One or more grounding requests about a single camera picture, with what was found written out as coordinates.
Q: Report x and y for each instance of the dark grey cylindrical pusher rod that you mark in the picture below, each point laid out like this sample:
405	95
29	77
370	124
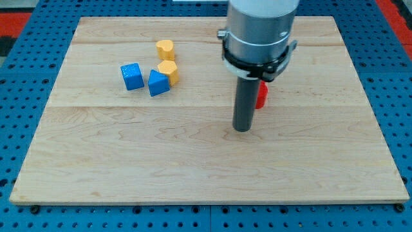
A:
245	103

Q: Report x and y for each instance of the red block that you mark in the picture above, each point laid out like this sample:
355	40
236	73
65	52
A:
262	95

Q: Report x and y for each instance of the blue cube block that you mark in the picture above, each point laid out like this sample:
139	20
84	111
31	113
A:
132	76

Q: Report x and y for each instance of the yellow hexagon block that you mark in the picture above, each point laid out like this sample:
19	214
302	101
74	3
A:
170	69

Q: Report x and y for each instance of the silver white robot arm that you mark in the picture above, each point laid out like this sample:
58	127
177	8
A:
255	40

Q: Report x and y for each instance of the light wooden board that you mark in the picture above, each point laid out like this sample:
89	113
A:
316	140

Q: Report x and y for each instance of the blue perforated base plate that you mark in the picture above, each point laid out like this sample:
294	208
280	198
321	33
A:
31	67

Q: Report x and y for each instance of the yellow heart block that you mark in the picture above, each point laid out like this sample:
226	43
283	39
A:
165	50

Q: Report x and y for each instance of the blue triangle block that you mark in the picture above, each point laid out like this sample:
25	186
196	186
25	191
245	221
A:
158	83

